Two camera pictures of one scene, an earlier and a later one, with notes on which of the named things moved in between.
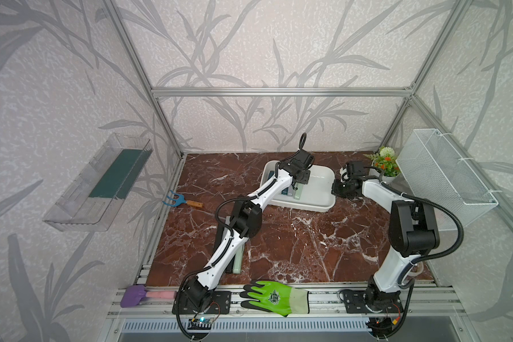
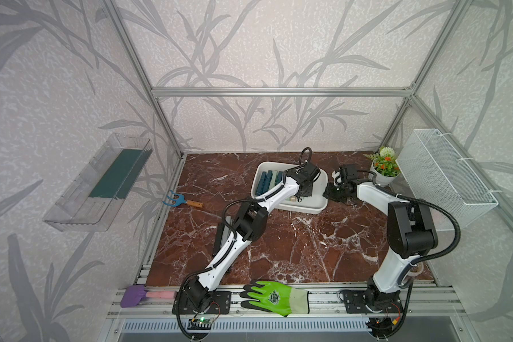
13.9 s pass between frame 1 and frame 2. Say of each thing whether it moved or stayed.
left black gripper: moved
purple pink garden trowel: stayed
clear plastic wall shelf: stayed
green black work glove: stayed
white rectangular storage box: moved
